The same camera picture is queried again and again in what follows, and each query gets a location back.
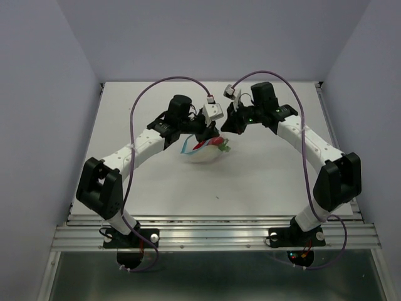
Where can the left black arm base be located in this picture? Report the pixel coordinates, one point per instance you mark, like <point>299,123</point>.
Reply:
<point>131,248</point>

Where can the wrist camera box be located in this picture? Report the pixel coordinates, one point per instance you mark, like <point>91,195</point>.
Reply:
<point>233,94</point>
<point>212,110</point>

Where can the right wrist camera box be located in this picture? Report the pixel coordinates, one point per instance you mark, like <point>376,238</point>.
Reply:
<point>233,94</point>

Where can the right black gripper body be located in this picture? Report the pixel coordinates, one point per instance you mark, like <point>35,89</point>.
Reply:
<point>252,114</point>

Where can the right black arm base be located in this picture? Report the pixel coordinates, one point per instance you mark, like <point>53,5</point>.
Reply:
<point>301,243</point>

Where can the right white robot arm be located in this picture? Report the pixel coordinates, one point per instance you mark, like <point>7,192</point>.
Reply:
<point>339,174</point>

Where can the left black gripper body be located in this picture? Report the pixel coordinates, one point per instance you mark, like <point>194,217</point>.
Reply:
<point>192,125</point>

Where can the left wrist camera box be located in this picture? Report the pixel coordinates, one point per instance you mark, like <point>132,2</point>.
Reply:
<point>212,110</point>

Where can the red chili pepper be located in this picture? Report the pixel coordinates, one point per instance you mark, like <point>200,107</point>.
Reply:
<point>216,141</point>

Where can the clear zip top bag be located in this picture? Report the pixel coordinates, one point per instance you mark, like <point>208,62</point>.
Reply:
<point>190,142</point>

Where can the aluminium mounting rail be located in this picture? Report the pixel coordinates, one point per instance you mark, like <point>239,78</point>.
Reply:
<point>211,233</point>

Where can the white radish with leaves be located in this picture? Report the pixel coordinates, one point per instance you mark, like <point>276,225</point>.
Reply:
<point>207,153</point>

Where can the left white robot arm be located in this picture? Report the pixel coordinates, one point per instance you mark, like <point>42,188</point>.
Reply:
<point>100,187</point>

